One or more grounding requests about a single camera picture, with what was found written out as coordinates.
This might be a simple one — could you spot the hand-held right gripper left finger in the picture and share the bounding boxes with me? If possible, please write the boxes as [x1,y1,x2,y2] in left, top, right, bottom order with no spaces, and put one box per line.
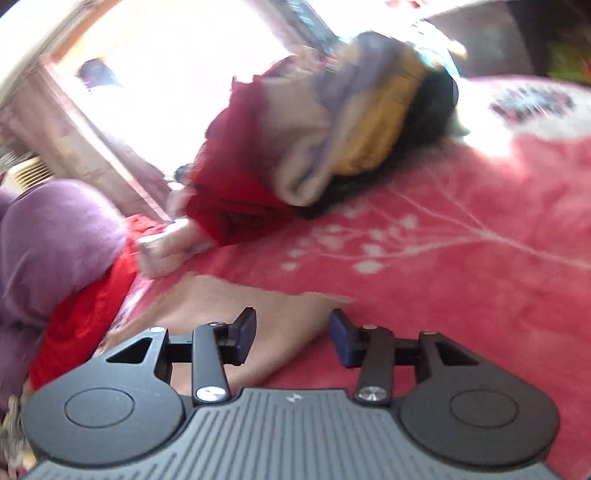
[95,307,257,408]

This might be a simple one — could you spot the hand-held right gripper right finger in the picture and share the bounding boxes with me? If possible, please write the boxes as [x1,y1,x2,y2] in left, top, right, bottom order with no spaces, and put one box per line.
[329,308,485,408]

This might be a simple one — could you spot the beige knit trousers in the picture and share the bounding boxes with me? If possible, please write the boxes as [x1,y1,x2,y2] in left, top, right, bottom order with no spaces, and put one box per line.
[104,272,356,398]

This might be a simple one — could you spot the pile of mixed clothes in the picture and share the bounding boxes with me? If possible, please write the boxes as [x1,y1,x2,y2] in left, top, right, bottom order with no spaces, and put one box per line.
[137,219,220,278]

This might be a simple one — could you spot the pink floral bed sheet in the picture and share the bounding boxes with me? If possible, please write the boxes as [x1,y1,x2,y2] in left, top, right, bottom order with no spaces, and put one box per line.
[92,74,591,480]

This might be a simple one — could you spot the dark red garment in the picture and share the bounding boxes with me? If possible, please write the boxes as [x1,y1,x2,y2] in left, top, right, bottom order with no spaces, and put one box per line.
[185,58,324,246]

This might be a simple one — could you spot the red padded jacket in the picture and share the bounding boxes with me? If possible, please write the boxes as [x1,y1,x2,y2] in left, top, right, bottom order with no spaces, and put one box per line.
[30,215,153,391]

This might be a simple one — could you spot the purple duvet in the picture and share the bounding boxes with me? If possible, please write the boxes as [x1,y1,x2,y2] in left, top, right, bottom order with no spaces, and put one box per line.
[0,180,131,416]

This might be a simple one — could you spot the yellow garment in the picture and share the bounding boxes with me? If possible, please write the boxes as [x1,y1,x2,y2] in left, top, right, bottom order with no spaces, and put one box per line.
[332,44,439,177]

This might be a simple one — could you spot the lavender beige garment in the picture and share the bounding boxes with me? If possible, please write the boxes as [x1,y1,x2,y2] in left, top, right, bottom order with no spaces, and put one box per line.
[259,31,416,208]

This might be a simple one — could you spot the grey fuzzy cloth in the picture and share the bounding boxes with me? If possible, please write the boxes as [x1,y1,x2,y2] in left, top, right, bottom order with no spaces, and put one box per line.
[0,392,29,469]

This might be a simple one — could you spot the white slatted vent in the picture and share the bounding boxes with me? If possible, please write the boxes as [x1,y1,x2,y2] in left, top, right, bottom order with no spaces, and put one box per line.
[8,157,52,191]

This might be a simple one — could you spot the bright window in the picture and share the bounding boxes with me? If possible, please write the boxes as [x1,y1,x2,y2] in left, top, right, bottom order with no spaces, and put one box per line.
[58,0,324,197]

